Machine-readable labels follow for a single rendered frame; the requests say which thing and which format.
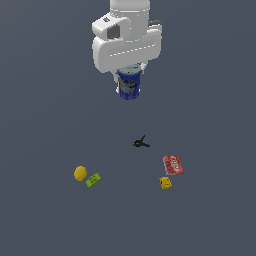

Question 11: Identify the blue coffee can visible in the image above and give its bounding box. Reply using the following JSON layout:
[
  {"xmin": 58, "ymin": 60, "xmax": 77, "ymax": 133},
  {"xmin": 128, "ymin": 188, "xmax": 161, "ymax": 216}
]
[{"xmin": 116, "ymin": 64, "xmax": 142, "ymax": 101}]

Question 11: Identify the black spring clamp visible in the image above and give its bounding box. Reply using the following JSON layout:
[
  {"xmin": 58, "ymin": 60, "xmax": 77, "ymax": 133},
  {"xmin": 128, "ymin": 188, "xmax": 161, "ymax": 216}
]
[{"xmin": 132, "ymin": 134, "xmax": 151, "ymax": 149}]

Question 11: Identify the green rectangular block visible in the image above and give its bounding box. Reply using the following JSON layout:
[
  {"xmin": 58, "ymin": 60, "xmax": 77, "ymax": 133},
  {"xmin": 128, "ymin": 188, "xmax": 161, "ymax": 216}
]
[{"xmin": 85, "ymin": 172, "xmax": 103, "ymax": 189}]

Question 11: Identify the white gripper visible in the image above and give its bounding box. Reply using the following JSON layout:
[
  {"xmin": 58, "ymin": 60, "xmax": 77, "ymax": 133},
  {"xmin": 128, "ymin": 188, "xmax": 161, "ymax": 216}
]
[{"xmin": 92, "ymin": 29, "xmax": 163, "ymax": 94}]

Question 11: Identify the small yellow toy block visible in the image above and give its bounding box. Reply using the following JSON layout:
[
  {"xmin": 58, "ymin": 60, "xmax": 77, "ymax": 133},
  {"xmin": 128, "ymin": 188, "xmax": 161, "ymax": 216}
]
[{"xmin": 158, "ymin": 176, "xmax": 173, "ymax": 191}]

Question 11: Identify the yellow lemon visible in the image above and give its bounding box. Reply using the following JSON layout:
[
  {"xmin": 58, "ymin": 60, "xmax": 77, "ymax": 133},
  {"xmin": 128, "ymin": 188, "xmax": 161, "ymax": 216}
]
[{"xmin": 73, "ymin": 165, "xmax": 89, "ymax": 183}]

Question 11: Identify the red gelatin box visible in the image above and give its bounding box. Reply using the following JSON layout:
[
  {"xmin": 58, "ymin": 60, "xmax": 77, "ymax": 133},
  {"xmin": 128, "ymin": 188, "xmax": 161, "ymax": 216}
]
[{"xmin": 162, "ymin": 154, "xmax": 185, "ymax": 176}]

